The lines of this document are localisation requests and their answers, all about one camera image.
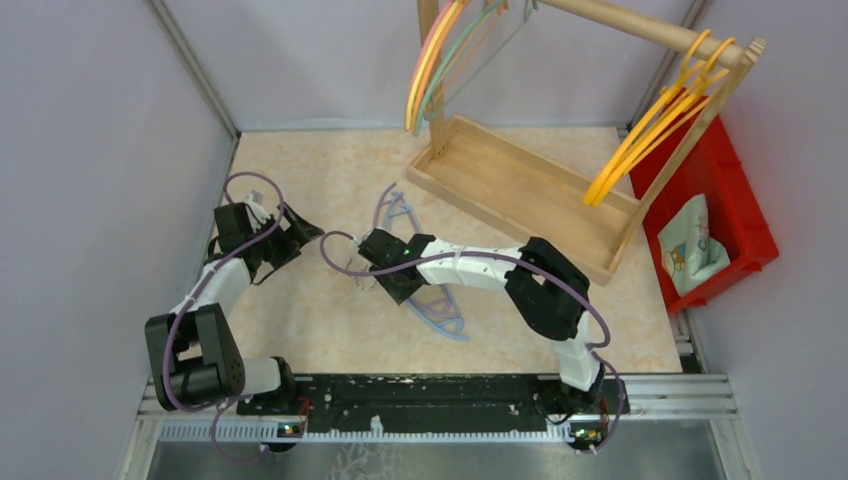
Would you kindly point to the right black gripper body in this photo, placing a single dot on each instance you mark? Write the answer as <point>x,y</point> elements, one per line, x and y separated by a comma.
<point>374,266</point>

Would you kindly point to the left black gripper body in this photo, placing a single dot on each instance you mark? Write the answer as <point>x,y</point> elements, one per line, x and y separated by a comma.
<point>276,247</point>

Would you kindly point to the blue hanger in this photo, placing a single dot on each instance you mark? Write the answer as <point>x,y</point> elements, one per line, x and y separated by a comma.
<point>441,313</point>

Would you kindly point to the green hanger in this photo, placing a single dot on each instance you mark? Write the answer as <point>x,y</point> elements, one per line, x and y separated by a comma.
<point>444,73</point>

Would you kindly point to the pink hanger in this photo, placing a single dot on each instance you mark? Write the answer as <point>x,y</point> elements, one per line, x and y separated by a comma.
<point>424,53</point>

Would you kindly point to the orange hanger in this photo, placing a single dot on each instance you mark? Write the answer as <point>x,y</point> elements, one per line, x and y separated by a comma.
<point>430,73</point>

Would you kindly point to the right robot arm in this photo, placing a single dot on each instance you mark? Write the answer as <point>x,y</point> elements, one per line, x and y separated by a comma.
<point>550,292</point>

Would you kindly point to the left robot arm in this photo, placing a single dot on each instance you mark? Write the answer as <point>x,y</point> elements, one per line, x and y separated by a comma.
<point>194,357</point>

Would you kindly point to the purple hanger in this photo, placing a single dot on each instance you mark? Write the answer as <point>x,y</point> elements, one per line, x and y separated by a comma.
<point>380,207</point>

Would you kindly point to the wooden hanger rack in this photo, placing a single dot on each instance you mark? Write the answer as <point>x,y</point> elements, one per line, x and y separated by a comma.
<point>525,102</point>

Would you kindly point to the printed cloth in bin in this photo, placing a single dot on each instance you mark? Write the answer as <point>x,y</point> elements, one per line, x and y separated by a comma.
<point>689,254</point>

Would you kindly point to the red plastic bin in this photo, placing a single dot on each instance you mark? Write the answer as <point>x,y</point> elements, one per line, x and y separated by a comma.
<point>735,218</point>

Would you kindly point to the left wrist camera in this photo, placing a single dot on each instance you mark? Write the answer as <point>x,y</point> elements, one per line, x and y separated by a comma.
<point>257,214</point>

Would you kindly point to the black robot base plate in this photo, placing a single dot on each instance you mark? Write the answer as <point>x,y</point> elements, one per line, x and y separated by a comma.
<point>440,404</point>

